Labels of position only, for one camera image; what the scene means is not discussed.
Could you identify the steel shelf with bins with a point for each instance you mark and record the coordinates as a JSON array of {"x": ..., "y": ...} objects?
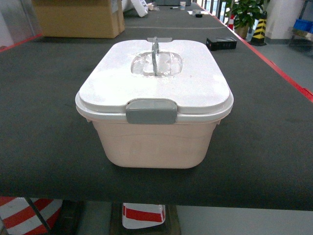
[{"x": 302, "y": 29}]

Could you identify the potted green plant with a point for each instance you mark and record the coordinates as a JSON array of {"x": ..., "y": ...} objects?
[{"x": 245, "y": 13}]

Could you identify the white paper cup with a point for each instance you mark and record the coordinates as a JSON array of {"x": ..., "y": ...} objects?
[{"x": 182, "y": 5}]

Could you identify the yellow black striped cone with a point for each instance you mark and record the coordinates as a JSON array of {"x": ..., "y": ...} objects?
[{"x": 258, "y": 38}]

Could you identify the white box lid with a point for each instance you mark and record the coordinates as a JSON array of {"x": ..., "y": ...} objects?
[{"x": 183, "y": 74}]

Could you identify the cardboard box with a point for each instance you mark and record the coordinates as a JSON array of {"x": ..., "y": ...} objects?
[{"x": 80, "y": 18}]

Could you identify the pink plastic box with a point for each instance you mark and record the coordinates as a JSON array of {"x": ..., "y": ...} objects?
[{"x": 181, "y": 145}]

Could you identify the red white striped barrier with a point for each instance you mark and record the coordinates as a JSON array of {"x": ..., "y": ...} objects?
[{"x": 19, "y": 218}]

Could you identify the black electronic device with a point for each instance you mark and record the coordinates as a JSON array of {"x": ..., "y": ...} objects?
[{"x": 221, "y": 43}]

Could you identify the red white traffic cone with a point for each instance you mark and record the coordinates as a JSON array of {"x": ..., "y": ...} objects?
[{"x": 231, "y": 22}]

